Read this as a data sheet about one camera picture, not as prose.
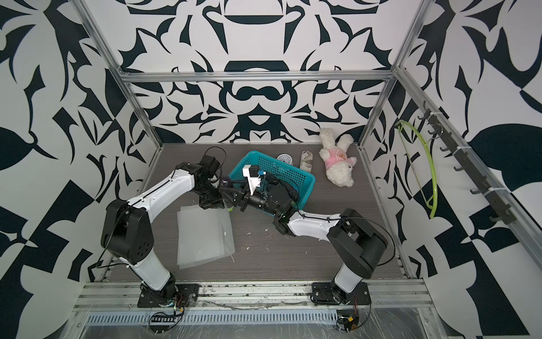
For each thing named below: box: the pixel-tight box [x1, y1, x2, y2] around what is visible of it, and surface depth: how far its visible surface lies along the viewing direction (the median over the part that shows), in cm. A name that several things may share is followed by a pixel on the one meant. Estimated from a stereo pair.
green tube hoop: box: [395, 120, 439, 219], surface depth 72 cm
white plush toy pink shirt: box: [318, 127, 358, 188], surface depth 106 cm
